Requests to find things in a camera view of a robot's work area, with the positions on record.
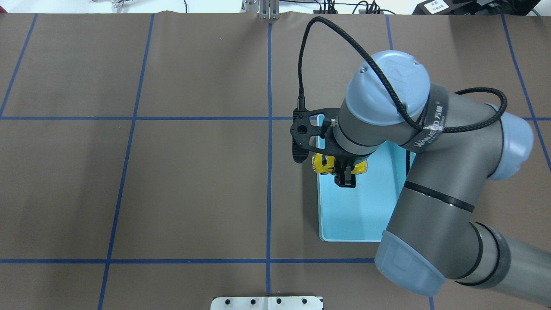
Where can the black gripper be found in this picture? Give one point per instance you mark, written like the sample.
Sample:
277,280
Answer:
347,175

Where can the yellow beetle toy car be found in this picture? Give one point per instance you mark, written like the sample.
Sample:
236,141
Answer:
326,164

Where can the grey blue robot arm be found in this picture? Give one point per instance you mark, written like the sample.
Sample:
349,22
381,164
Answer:
459,144

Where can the light blue plastic bin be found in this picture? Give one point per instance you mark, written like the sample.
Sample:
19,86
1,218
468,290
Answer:
361,214

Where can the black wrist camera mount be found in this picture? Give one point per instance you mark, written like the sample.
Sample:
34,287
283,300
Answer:
307,124

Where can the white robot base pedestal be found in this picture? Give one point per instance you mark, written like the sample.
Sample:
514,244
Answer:
268,303

